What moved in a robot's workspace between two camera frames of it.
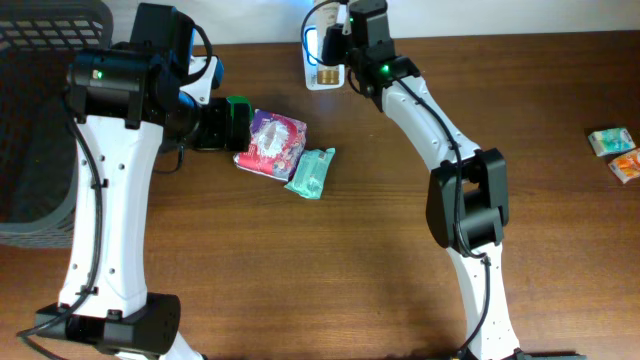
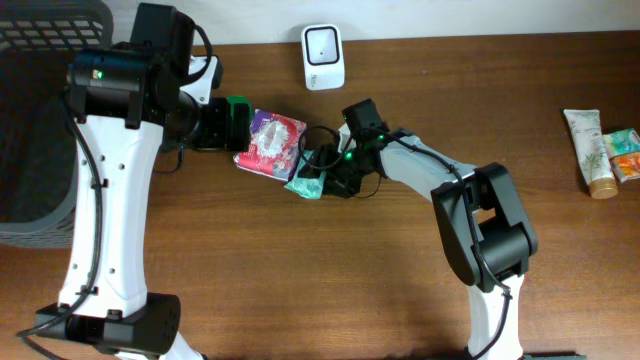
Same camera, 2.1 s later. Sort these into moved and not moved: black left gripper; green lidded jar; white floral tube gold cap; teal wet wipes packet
Moved: white floral tube gold cap
Not moved: teal wet wipes packet; black left gripper; green lidded jar
